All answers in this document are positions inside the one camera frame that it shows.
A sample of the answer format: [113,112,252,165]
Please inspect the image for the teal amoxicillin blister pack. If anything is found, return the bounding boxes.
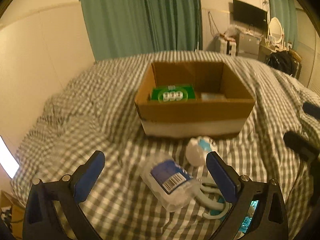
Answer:
[239,200,259,233]

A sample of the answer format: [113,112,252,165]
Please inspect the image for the blue floral tissue pack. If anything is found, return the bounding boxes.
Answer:
[201,93,226,100]

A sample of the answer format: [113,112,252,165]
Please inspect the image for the green 999 medicine box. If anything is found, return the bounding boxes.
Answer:
[149,85,196,103]

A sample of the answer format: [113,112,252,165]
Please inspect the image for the black backpack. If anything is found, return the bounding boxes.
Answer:
[265,51,300,76]

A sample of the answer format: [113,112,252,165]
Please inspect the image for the light blue plastic hook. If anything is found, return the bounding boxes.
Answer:
[195,177,232,220]

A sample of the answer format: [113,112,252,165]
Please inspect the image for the white oval vanity mirror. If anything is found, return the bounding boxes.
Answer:
[268,17,284,44]

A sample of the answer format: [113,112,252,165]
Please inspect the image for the silver mini fridge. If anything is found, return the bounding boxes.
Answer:
[235,33,260,59]

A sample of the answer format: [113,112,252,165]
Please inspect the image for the clear plastic bag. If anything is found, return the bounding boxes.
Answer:
[139,152,201,212]

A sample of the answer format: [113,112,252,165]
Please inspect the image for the white suitcase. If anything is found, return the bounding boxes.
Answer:
[215,36,236,56]

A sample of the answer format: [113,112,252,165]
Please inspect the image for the green curtain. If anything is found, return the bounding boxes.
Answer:
[269,0,299,50]
[79,0,203,60]

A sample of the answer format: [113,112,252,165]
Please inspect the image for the grey checkered bed duvet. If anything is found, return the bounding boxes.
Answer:
[11,51,319,239]

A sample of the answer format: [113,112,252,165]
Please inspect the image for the brown cardboard box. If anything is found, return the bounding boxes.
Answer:
[135,61,255,138]

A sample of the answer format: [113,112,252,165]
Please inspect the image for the black wall television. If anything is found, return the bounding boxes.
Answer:
[233,0,267,31]

